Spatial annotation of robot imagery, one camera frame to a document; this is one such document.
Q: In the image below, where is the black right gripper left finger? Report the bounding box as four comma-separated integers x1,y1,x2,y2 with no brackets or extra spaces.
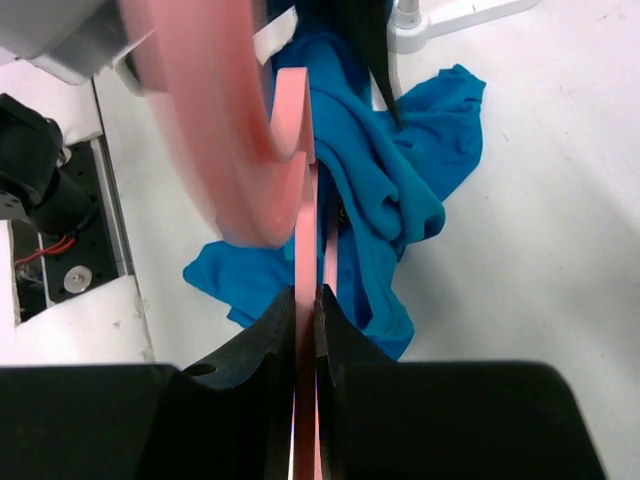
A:
1,288,295,479

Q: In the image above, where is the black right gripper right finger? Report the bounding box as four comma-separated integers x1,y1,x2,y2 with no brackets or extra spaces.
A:
314,287,605,479

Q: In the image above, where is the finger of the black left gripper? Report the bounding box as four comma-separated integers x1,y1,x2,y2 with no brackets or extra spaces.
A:
341,0,401,128

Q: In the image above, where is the pink hanger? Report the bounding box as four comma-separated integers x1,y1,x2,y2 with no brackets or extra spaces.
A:
121,1,322,479

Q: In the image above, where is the blue t shirt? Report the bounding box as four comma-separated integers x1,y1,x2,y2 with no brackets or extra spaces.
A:
182,0,488,363

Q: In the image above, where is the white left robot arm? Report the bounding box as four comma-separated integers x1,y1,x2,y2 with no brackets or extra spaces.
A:
1,1,400,123

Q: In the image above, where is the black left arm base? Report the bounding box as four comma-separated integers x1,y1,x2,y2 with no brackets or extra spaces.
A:
1,94,128,322

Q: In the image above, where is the white rack foot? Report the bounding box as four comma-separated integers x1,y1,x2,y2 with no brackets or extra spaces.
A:
387,0,539,54

